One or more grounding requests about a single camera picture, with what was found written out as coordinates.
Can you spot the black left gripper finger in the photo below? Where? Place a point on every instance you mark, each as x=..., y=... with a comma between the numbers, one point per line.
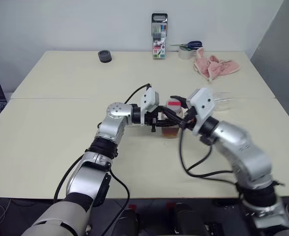
x=171, y=113
x=169, y=123

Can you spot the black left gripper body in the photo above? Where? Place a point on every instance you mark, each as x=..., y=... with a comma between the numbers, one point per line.
x=152, y=118

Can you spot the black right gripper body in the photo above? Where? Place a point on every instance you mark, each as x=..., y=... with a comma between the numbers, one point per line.
x=189, y=121

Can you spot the clear bottle with red drink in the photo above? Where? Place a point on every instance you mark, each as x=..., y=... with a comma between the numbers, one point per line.
x=170, y=132

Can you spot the pink bottle cap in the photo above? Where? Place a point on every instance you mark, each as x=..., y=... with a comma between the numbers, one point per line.
x=173, y=103

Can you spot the clear wine glass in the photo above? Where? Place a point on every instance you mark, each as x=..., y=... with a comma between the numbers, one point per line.
x=223, y=102

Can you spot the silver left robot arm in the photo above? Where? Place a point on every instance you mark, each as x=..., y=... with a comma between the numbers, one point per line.
x=112, y=127

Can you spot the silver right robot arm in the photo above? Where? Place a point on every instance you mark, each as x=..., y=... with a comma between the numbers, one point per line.
x=245, y=152

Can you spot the clear tape roll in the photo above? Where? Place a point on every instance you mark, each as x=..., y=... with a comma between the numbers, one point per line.
x=186, y=54

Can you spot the pink cloth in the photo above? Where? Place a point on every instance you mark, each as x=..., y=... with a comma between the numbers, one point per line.
x=215, y=66

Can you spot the marker pen set package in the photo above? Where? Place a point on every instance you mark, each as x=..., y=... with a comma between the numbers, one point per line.
x=159, y=37

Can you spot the dark grey round container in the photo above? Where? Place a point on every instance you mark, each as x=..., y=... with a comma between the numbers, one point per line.
x=105, y=56

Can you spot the dark rounded shape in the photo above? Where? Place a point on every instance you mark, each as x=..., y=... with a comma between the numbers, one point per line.
x=128, y=223
x=188, y=221

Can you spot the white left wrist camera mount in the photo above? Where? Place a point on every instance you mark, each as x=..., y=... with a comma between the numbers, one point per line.
x=150, y=98

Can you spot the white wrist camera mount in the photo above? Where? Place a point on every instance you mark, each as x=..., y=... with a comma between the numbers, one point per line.
x=150, y=98
x=203, y=103

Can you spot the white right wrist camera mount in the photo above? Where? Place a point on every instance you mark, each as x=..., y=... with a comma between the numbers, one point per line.
x=203, y=103

